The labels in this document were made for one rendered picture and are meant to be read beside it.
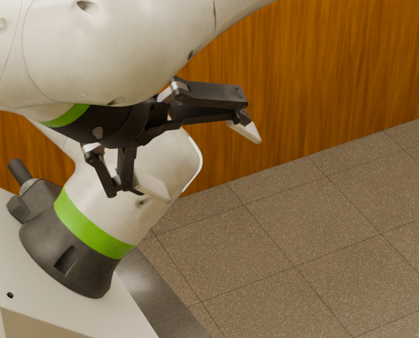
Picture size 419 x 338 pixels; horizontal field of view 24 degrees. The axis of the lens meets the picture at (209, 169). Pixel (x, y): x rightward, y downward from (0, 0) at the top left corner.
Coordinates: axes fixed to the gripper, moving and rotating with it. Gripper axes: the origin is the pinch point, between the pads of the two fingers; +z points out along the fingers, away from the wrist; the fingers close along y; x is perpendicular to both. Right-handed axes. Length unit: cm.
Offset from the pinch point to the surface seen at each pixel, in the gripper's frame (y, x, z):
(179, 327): 24.1, 5.0, 25.9
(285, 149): 43, -97, 174
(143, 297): 28.0, -2.2, 25.7
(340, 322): 43, -29, 153
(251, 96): 38, -103, 146
